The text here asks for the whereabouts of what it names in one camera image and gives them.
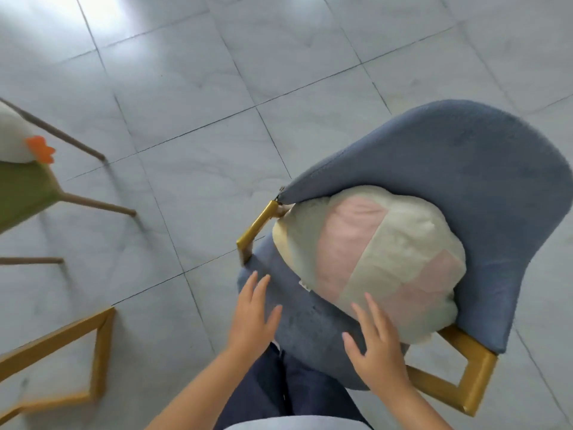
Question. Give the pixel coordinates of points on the person's right hand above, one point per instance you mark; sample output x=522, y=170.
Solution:
x=380, y=353

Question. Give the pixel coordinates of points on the green chair with wooden legs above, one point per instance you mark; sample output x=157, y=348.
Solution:
x=22, y=192

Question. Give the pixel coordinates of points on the person's right thumb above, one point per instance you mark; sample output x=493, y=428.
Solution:
x=352, y=347

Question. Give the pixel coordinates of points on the white plush toy orange crest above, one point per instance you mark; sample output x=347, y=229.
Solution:
x=13, y=134

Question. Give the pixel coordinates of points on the person's right forearm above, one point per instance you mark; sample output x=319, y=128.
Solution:
x=416, y=407

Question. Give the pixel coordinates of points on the blue upholstered chair gold legs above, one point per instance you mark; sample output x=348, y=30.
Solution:
x=447, y=152

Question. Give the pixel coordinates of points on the white shirt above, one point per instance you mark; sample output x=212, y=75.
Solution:
x=295, y=423

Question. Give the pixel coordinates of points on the person's right middle finger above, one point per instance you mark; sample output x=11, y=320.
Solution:
x=376, y=313

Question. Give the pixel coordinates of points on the dark blue trousers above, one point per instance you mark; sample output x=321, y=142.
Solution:
x=291, y=389

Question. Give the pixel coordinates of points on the pink and cream patchwork pillow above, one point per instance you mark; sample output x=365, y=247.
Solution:
x=380, y=246

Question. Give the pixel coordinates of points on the person's left middle finger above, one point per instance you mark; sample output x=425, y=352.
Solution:
x=249, y=288

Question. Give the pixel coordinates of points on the person's left thumb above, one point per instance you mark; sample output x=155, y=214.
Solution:
x=274, y=320

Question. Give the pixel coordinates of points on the person's left hand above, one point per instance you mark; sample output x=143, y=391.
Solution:
x=250, y=324

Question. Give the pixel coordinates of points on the gold metal chair frame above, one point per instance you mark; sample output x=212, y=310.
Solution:
x=96, y=353

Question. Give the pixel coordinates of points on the person's left forearm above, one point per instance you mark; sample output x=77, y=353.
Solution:
x=201, y=389

